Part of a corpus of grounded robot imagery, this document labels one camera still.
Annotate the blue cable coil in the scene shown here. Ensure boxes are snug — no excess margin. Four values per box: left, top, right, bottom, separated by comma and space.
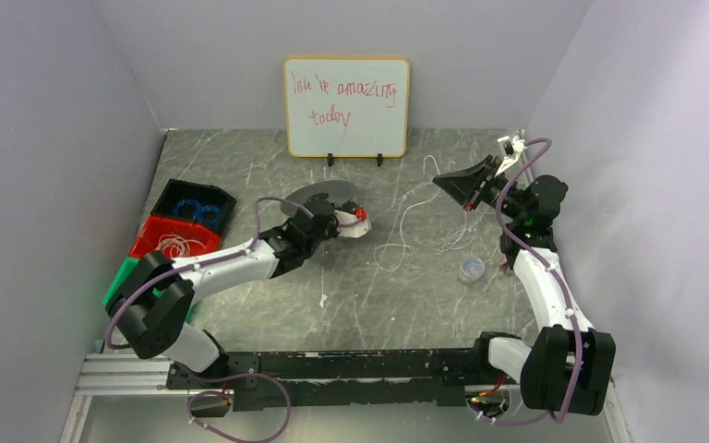
171, 194, 226, 223

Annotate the aluminium frame rail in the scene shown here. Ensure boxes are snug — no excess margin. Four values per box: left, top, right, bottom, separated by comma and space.
57, 140, 631, 443

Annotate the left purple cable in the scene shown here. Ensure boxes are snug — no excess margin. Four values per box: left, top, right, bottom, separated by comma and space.
104, 197, 294, 443

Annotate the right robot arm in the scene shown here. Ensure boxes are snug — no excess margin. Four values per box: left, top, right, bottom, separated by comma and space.
432, 156, 616, 416

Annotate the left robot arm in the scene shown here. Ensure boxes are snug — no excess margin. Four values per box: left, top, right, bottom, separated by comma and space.
104, 197, 341, 373

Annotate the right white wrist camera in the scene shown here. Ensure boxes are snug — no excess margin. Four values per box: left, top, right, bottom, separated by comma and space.
496, 135, 525, 175

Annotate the yellow-framed whiteboard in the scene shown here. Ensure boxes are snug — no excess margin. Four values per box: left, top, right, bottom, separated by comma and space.
282, 55, 411, 164

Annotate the clear round container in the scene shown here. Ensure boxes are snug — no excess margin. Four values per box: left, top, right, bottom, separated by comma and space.
458, 256, 485, 285

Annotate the black bin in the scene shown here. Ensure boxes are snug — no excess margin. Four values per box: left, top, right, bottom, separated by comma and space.
150, 179, 237, 237

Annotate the thin white cable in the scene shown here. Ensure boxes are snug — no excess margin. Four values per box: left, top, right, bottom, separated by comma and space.
372, 153, 502, 274

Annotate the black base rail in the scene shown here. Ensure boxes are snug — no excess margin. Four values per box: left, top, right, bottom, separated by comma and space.
166, 345, 513, 412

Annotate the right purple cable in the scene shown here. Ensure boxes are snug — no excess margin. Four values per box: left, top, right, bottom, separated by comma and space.
468, 138, 588, 427

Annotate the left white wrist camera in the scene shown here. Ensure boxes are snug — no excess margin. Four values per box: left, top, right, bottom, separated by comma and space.
335, 208, 372, 239

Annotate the red bin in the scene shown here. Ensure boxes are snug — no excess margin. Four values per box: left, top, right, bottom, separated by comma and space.
127, 216, 222, 259

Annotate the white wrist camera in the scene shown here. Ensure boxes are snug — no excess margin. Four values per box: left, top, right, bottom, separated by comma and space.
335, 208, 372, 239
496, 135, 525, 175

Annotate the white cable coil in bin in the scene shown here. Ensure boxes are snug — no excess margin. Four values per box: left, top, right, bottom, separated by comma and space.
156, 234, 208, 260

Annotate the green bin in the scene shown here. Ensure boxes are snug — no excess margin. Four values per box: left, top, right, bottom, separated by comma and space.
102, 257, 198, 323

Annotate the purple cable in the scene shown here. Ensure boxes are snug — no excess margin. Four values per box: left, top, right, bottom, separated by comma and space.
468, 138, 588, 427
104, 197, 294, 443

